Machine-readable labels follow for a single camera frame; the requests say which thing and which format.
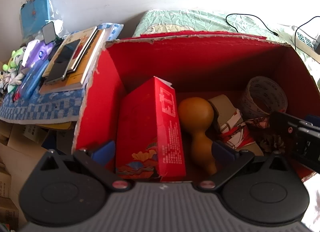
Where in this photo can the blue plastic pouch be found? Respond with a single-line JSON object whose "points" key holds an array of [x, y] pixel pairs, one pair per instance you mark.
{"points": [[35, 14]]}

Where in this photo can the blue checkered cloth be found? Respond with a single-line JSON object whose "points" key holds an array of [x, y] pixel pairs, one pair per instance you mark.
{"points": [[50, 104]]}

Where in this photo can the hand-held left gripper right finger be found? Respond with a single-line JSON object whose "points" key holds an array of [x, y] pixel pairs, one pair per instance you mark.
{"points": [[223, 150]]}

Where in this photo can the printed packing tape roll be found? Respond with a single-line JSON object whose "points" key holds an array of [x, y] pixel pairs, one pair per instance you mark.
{"points": [[247, 104]]}

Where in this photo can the blue pencil case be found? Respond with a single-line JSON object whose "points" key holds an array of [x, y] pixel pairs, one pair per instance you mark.
{"points": [[32, 79]]}

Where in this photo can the small mirror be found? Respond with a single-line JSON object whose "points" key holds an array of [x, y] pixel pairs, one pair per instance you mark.
{"points": [[48, 32]]}

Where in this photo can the orange wooden gourd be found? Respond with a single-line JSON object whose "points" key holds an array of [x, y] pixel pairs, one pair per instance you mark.
{"points": [[195, 114]]}

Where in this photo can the small red printed box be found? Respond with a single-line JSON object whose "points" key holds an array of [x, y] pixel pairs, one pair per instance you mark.
{"points": [[145, 132]]}

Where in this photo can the beige tape roll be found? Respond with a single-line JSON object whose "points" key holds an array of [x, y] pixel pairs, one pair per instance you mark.
{"points": [[222, 104]]}

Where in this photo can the white power strip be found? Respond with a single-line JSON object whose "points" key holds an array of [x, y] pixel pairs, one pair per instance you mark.
{"points": [[303, 38]]}

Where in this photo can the white-edged book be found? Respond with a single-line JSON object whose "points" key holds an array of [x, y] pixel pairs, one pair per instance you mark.
{"points": [[86, 44]]}

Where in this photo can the large red cardboard box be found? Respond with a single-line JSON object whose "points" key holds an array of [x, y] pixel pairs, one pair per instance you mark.
{"points": [[200, 67]]}

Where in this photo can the stack of books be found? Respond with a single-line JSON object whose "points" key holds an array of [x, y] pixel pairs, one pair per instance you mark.
{"points": [[72, 79]]}

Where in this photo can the red and white ribbon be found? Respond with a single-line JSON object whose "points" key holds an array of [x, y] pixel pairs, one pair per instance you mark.
{"points": [[235, 134]]}

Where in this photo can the purple white packet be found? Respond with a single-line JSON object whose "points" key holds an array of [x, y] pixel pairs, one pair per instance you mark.
{"points": [[37, 52]]}

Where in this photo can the green and white plush toy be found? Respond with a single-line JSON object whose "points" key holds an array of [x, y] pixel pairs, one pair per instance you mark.
{"points": [[13, 67]]}

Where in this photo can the dark smartphone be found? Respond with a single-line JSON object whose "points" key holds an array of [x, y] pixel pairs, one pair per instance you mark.
{"points": [[62, 62]]}

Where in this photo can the black charger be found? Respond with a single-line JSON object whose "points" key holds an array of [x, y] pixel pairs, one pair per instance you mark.
{"points": [[317, 44]]}

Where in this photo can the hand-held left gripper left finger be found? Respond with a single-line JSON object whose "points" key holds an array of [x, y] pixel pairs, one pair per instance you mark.
{"points": [[103, 152]]}

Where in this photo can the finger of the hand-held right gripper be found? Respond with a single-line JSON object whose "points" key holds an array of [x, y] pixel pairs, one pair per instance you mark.
{"points": [[282, 122]]}

